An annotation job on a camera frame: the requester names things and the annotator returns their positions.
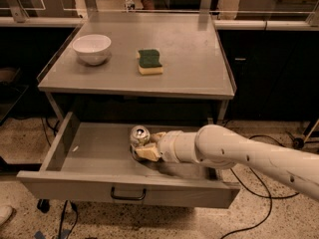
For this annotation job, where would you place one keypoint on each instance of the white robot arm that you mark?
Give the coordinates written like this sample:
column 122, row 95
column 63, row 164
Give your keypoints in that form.
column 219, row 147

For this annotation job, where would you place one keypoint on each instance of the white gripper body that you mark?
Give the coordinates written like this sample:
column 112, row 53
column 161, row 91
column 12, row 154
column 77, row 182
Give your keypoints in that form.
column 169, row 145

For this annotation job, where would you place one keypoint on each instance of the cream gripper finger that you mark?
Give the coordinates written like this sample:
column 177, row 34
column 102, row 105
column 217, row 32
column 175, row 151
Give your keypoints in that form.
column 156, row 137
column 149, row 152

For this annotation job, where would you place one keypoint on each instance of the clear plastic water bottle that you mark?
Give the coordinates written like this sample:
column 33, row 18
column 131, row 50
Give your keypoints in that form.
column 130, row 5

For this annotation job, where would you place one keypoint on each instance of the open grey metal drawer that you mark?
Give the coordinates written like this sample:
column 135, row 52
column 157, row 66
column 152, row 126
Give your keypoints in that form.
column 87, row 159

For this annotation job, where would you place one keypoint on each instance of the grey metal counter cabinet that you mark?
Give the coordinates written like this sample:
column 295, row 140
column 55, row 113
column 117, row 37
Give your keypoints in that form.
column 165, row 55

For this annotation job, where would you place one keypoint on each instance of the black drawer handle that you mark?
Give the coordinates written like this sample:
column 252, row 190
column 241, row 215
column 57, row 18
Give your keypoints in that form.
column 128, row 195

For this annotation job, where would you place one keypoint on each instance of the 7up soda can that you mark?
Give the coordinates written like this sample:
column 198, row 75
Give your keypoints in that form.
column 139, row 137

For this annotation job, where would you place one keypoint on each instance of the white ceramic bowl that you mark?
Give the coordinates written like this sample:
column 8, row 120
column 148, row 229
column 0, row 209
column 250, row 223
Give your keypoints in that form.
column 92, row 49

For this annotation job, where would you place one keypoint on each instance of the black cabinet caster wheel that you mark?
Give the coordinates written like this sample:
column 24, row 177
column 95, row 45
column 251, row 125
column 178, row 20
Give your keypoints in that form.
column 43, row 205

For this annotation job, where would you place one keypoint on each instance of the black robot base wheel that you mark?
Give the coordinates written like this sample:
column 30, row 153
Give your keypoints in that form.
column 298, row 143

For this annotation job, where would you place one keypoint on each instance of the white shoe tip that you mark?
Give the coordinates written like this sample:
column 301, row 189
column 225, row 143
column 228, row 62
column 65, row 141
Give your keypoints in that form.
column 5, row 213

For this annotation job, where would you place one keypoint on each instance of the green and yellow sponge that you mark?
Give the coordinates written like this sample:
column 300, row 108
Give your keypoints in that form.
column 149, row 62

